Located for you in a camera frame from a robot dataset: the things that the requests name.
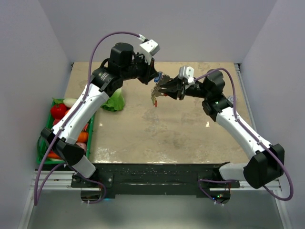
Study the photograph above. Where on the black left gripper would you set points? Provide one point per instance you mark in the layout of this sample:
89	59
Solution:
140	57

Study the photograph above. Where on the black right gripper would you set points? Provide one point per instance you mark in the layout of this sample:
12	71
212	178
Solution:
179	91

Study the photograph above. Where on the key bunch with red carabiner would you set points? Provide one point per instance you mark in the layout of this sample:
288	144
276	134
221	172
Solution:
160	79

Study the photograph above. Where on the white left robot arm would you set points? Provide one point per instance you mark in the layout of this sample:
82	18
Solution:
123	64

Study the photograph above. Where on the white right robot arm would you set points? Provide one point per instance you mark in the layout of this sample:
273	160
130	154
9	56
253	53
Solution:
265	159

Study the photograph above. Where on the green lettuce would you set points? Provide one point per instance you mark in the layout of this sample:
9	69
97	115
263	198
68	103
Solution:
115	103

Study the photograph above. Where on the white toy radish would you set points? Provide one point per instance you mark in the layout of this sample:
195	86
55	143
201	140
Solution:
69	102

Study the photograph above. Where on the orange toy pumpkin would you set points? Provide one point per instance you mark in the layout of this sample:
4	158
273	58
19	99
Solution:
83	137

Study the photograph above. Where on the pink toy onion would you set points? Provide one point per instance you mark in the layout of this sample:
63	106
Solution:
82	145

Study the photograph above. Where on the red toy tomato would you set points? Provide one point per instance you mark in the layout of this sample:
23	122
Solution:
58	111

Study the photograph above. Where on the red box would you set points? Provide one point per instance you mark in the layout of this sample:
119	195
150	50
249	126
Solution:
56	121

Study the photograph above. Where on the orange toy carrot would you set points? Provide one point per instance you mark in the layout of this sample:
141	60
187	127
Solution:
53	156

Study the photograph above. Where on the green plastic basket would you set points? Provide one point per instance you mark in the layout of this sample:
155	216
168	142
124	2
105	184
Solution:
42	146

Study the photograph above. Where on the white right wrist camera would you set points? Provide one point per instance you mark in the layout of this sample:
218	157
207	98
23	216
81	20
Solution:
187	73

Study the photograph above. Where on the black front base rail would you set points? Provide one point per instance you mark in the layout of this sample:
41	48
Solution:
164	179

